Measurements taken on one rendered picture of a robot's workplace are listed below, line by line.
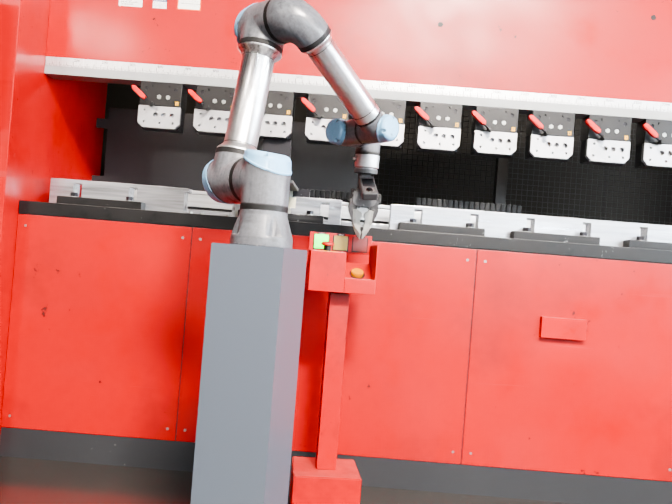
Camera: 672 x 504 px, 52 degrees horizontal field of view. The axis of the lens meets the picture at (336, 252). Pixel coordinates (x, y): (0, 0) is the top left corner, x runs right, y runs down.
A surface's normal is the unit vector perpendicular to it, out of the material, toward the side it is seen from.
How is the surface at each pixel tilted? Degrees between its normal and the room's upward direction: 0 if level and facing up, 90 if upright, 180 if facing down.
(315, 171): 90
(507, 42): 90
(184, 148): 90
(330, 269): 90
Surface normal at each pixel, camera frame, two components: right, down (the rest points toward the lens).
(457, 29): -0.01, -0.01
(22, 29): 1.00, 0.07
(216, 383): -0.26, -0.03
